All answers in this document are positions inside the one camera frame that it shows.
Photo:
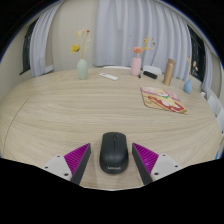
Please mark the blue vase with dried flowers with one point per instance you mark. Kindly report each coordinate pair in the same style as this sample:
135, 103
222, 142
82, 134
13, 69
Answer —
188, 86

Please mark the wide white curtain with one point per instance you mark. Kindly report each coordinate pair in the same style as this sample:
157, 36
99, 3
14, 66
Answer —
133, 26

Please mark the green vase with yellow flowers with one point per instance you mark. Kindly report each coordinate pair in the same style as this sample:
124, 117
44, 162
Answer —
82, 69

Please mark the white remote control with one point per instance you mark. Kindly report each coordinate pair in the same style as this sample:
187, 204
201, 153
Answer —
108, 76

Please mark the gold thermos bottle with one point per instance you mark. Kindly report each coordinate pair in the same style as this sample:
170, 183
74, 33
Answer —
169, 72

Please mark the black rectangular box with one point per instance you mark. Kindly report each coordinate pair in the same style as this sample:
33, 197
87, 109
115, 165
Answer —
150, 75

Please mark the pink vase with orange flowers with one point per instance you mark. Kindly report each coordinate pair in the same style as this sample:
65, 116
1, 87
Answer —
136, 66

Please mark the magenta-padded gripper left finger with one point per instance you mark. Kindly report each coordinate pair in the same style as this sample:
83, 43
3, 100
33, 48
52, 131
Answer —
68, 163

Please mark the dark window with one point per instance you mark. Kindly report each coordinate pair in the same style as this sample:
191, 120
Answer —
197, 56
27, 50

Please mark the black computer mouse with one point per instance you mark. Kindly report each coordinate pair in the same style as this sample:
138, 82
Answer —
113, 153

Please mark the cartoon dog print mouse pad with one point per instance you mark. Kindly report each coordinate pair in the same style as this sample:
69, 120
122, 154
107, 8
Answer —
163, 100

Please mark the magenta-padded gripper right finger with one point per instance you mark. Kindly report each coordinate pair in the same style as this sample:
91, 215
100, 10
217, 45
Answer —
155, 163

